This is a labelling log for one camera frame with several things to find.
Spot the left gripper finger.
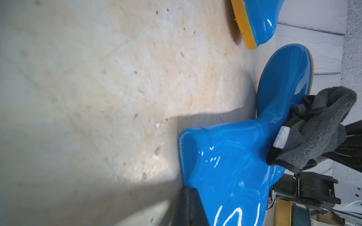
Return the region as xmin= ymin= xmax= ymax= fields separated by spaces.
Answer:
xmin=172 ymin=186 xmax=209 ymax=226

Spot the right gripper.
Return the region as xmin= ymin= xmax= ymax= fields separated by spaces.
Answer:
xmin=271 ymin=121 xmax=362 ymax=209

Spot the grey blue cleaning cloth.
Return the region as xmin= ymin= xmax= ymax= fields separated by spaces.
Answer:
xmin=266 ymin=86 xmax=357 ymax=173

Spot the blue rubber boot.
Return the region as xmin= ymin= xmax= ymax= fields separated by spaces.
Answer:
xmin=231 ymin=0 xmax=284 ymax=50
xmin=179 ymin=44 xmax=314 ymax=226

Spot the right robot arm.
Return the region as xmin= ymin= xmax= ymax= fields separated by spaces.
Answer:
xmin=268 ymin=121 xmax=362 ymax=226

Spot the white cloth label tag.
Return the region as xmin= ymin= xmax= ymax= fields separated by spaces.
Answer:
xmin=273 ymin=126 xmax=290 ymax=149

